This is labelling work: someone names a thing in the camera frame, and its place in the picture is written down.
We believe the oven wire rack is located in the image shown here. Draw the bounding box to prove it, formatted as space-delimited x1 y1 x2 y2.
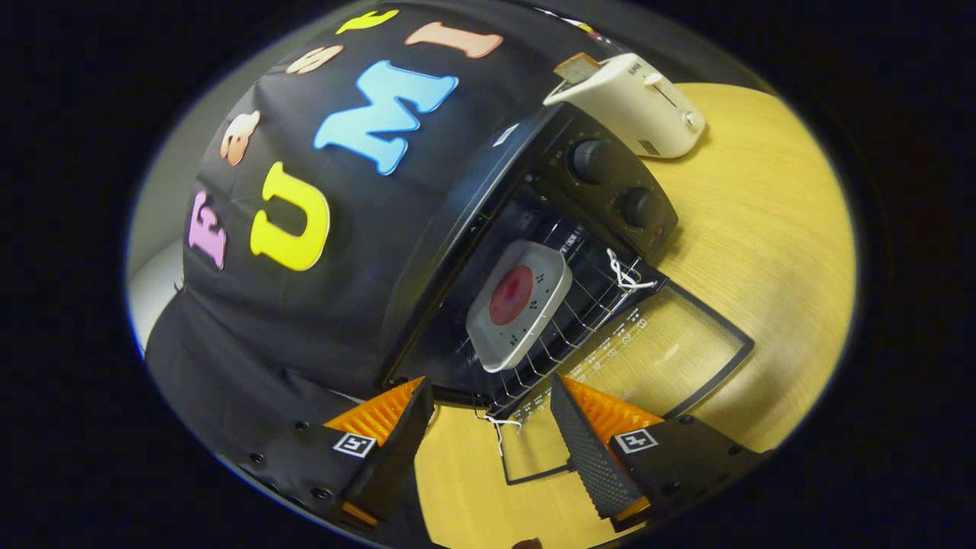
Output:
473 221 664 416

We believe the pink meat slice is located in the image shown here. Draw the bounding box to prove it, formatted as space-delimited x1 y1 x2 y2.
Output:
489 265 535 326

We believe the black toaster oven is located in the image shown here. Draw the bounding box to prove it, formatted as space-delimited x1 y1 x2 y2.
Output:
381 103 756 486

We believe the brown bread slice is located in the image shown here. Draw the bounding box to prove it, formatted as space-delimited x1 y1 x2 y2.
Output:
554 52 603 83

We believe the white square plate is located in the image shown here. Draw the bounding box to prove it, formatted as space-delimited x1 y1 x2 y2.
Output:
465 240 573 374

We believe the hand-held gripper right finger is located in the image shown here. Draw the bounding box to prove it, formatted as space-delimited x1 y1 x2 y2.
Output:
549 374 767 533

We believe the white pop-up toaster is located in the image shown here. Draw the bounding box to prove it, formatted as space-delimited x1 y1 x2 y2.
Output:
543 52 707 159

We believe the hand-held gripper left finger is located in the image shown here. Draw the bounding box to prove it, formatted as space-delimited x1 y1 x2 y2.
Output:
236 376 435 535

